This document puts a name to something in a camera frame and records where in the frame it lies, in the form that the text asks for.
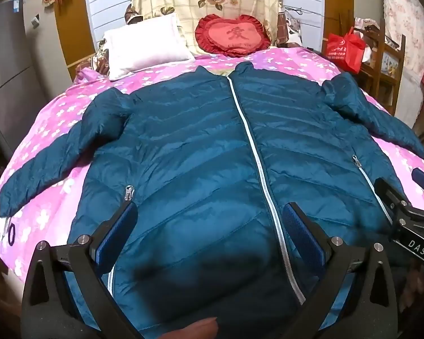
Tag red shopping bag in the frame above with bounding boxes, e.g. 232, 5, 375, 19
326, 26, 366, 75

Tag white pillow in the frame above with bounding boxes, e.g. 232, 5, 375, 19
102, 12, 196, 81

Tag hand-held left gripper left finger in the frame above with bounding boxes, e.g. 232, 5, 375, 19
20, 201, 145, 339

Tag pink floral bed sheet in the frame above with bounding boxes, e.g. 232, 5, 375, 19
0, 46, 424, 284

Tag pink floral curtain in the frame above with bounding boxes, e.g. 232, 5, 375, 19
382, 0, 424, 82

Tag teal puffer jacket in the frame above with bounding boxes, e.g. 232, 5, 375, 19
0, 61, 424, 339

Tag wooden shelf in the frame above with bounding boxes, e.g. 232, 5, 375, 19
353, 18, 407, 117

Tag person's left hand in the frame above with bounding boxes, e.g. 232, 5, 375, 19
162, 317, 220, 339

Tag pile of clothes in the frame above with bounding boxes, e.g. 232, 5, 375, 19
279, 2, 306, 48

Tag red heart cushion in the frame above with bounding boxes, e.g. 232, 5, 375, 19
195, 14, 271, 57

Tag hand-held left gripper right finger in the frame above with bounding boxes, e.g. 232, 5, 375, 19
283, 201, 399, 339

